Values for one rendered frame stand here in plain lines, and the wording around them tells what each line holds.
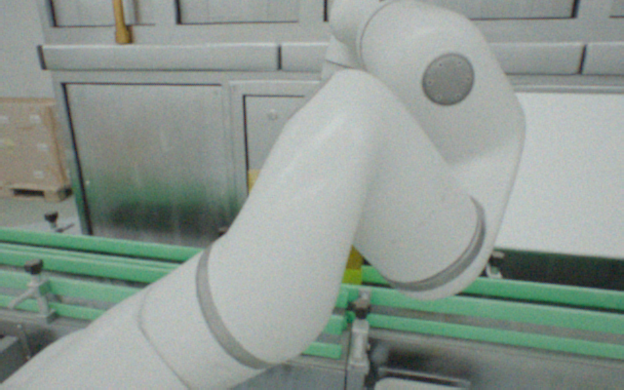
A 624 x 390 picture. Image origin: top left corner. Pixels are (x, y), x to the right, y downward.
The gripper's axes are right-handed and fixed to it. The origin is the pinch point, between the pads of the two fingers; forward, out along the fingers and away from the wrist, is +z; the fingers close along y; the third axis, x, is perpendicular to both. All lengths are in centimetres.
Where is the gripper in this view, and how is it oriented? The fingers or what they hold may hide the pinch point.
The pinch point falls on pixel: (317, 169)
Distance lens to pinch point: 69.3
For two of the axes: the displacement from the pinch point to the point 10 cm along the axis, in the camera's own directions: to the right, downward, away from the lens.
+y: -2.0, 3.0, -9.3
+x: 9.5, 3.0, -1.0
